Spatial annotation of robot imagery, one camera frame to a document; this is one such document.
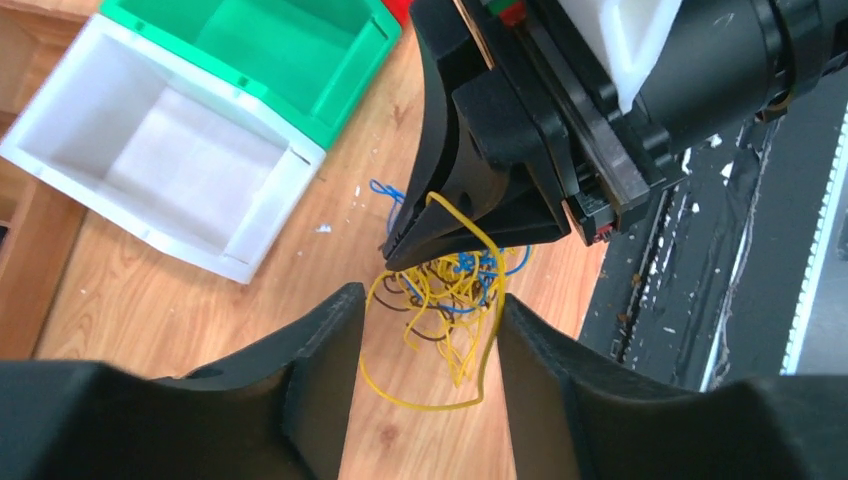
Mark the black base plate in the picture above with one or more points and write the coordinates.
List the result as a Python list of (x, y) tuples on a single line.
[(703, 292)]

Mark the white plastic bin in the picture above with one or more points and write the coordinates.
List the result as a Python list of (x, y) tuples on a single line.
[(191, 165)]

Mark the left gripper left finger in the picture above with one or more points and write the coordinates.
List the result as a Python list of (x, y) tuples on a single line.
[(276, 409)]

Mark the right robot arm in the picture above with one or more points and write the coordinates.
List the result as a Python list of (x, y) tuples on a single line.
[(526, 137)]

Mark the wooden compartment tray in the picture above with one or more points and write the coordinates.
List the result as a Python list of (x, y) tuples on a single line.
[(39, 225)]

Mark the green plastic bin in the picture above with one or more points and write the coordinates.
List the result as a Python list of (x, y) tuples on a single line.
[(308, 61)]

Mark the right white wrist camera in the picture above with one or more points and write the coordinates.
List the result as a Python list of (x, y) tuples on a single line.
[(626, 36)]

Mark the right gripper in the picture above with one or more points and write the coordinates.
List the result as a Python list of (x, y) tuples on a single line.
[(610, 163)]

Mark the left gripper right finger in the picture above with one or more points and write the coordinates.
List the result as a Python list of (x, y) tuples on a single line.
[(575, 414)]

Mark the red plastic bin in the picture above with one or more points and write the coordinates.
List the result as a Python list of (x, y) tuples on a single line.
[(399, 9)]

